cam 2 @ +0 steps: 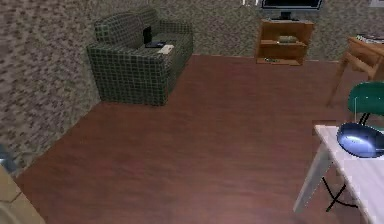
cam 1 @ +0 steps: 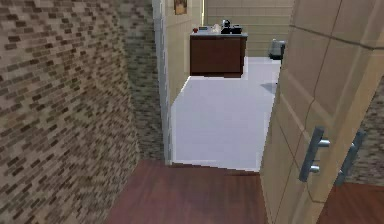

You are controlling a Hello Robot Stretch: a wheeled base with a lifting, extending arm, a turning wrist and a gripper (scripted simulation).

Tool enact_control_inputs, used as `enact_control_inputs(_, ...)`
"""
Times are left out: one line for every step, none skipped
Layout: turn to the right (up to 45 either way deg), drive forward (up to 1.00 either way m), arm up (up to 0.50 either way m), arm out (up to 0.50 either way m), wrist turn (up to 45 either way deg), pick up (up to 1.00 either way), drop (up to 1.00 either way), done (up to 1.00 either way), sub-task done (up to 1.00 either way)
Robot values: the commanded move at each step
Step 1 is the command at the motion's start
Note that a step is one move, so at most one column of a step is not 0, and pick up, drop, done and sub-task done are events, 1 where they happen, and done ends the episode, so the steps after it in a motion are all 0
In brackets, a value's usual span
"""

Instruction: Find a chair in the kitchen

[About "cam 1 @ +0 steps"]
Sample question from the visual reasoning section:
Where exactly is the grey bar door handle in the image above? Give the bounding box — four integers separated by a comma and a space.
298, 125, 331, 183
334, 129, 367, 187

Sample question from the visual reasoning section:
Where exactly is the framed wall picture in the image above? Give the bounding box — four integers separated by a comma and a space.
173, 0, 188, 16

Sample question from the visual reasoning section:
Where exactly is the dark brown kitchen counter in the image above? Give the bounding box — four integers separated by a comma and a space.
189, 27, 249, 79

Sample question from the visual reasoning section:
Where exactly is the grey trash bin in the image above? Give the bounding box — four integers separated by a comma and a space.
268, 38, 287, 61

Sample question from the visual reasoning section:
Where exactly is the black coffee machine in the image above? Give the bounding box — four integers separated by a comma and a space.
220, 19, 232, 35

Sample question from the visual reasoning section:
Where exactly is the beige panelled room door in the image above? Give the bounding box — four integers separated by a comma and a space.
259, 0, 384, 224

